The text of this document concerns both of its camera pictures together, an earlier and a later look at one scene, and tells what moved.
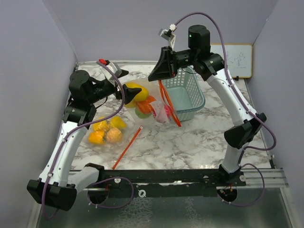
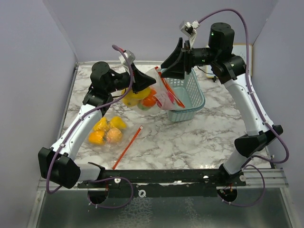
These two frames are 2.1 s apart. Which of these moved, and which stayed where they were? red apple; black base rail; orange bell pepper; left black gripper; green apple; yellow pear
Moved: red apple; left black gripper; green apple
Stayed: yellow pear; black base rail; orange bell pepper
